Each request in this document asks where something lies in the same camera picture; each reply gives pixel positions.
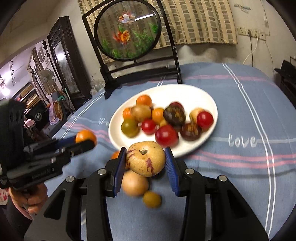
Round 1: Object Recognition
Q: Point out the small red fruit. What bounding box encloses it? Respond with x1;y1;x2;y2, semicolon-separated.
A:
197;111;214;129

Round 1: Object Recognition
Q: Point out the dark passion fruit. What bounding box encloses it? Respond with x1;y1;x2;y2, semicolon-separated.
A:
180;123;202;141
163;105;186;126

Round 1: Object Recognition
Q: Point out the left hand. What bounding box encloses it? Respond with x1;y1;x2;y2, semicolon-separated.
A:
9;183;48;214

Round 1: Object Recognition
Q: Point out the dark wooden cabinet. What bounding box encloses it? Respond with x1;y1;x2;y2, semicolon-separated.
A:
47;16;92;109

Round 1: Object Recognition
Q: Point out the green tomato on plate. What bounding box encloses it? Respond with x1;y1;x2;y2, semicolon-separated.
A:
121;118;139;138

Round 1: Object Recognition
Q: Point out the pale yellow round fruit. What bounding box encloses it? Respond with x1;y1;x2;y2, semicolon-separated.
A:
121;170;149;196

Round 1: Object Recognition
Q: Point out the small yellow-green fruit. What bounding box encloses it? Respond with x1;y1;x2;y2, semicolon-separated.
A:
143;191;162;208

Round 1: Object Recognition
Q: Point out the small red plum on plate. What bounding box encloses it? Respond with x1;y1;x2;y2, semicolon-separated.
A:
141;119;157;135

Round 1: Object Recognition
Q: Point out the orange on plate back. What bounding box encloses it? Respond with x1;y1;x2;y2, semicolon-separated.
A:
136;95;152;107

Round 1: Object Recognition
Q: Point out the dark passion fruit on plate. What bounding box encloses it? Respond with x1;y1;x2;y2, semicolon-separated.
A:
180;123;202;141

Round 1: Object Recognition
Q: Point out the small orange on plate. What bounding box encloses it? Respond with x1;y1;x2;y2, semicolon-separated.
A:
152;108;164;125

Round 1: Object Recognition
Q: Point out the small yellow fruit on plate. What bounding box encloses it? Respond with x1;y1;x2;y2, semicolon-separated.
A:
159;119;168;127

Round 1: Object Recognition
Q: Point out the pale yellow fruit on plate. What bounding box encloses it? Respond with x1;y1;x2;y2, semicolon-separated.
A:
189;108;204;123

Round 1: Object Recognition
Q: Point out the red plum on plate back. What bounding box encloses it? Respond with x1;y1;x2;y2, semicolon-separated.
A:
169;101;185;111

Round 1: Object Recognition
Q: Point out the round goldfish screen on stand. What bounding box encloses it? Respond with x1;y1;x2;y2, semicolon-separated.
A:
82;1;183;99

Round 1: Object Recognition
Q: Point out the white oval plate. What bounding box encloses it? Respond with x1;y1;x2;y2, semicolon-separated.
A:
108;84;218;157

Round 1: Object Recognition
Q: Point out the beige checked curtain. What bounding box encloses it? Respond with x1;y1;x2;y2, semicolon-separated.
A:
77;0;238;64

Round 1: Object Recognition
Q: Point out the white wall cable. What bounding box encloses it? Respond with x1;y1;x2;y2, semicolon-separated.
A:
242;36;260;68

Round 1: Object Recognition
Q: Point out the wall power strip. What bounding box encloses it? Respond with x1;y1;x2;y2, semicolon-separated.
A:
236;26;266;41

